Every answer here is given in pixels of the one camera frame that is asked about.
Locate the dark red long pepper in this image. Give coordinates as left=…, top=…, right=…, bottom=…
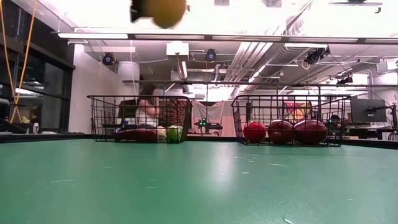
left=116, top=128, right=159, bottom=144

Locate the green zucchini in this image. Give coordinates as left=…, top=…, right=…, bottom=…
left=166, top=124, right=184, bottom=143

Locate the dark red apple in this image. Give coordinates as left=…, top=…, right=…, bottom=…
left=293, top=119, right=328, bottom=146
left=267, top=119, right=295, bottom=145

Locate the white ceiling box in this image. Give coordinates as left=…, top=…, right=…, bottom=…
left=165, top=41, right=190, bottom=57

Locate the white round column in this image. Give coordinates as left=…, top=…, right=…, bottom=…
left=117, top=60, right=141, bottom=94

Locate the long overhead light bar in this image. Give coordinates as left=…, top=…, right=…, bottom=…
left=51, top=30, right=398, bottom=45

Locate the person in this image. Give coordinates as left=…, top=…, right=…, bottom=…
left=135, top=84, right=160, bottom=129

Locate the white hanging sheet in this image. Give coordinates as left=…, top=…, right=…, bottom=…
left=190, top=100, right=238, bottom=138

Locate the green table mat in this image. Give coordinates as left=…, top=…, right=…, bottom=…
left=0, top=138, right=398, bottom=224

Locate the colourful poster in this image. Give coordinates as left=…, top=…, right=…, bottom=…
left=283, top=101, right=313, bottom=122

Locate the dark background monitor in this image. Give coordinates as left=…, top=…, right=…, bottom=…
left=350, top=98, right=387, bottom=123

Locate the round black ceiling camera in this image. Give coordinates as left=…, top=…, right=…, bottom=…
left=101, top=52, right=116, bottom=67
left=205, top=48, right=218, bottom=62

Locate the black wire basket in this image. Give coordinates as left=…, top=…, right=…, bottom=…
left=231, top=95, right=351, bottom=147
left=86, top=95, right=193, bottom=144

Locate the black horizontal rail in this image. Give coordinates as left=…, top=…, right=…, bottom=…
left=122, top=79, right=398, bottom=88

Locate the yellow cord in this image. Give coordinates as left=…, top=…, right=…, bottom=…
left=0, top=0, right=18, bottom=105
left=9, top=0, right=38, bottom=124

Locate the black ceiling camera cluster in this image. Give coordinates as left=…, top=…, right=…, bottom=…
left=303, top=47, right=331, bottom=65

